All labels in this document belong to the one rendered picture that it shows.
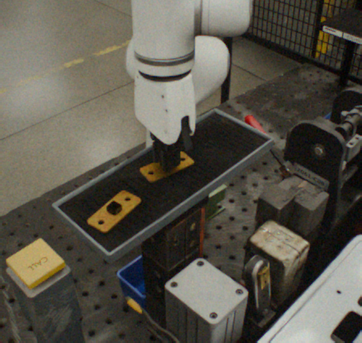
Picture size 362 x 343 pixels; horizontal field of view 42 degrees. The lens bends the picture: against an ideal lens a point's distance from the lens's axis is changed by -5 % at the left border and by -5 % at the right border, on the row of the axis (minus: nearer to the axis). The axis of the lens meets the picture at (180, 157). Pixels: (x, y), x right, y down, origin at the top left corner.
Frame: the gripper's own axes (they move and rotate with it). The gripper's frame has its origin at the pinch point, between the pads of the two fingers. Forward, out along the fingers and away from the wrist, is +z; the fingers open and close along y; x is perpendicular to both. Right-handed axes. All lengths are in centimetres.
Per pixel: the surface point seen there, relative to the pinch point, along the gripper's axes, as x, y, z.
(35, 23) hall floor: 88, -356, 119
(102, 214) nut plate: -13.8, 4.0, 2.5
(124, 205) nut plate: -10.1, 4.0, 2.5
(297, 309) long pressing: 7.7, 26.1, 18.5
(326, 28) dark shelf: 95, -45, 17
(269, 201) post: 13.4, 10.9, 9.0
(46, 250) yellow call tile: -23.6, 5.6, 2.8
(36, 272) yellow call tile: -26.2, 8.4, 2.8
